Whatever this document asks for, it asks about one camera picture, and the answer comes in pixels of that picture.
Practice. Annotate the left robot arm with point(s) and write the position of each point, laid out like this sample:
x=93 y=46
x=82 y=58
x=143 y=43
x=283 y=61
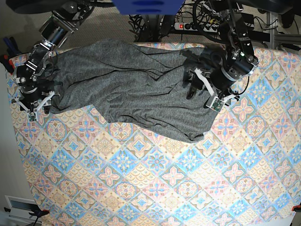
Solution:
x=236 y=63

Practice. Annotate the grey t-shirt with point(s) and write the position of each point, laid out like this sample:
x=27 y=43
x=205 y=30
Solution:
x=141 y=85

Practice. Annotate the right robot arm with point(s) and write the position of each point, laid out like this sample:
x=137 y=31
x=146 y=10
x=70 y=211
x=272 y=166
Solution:
x=67 y=16

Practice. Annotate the aluminium frame post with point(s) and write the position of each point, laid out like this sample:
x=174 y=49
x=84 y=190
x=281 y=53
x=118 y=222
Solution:
x=276 y=38

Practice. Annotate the patterned tablecloth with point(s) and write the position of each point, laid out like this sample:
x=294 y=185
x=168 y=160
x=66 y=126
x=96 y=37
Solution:
x=247 y=169

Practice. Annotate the red clamp lower right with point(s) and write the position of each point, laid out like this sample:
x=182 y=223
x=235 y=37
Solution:
x=297 y=209

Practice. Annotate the red black clamp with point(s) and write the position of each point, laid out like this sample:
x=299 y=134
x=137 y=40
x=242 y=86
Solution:
x=20 y=213
x=7 y=63

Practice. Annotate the white wall vent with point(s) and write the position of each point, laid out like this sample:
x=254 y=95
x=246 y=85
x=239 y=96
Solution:
x=21 y=204

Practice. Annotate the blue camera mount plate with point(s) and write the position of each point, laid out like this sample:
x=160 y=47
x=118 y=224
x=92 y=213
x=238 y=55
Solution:
x=148 y=7

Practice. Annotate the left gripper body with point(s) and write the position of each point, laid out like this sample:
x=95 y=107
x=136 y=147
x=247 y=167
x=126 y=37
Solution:
x=218 y=99

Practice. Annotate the red black clamp lower left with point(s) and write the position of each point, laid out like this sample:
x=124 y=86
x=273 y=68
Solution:
x=20 y=213

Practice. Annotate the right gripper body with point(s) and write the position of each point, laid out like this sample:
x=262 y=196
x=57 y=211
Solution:
x=32 y=105

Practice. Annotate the red black clamp upper left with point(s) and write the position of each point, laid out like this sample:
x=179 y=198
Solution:
x=7 y=63

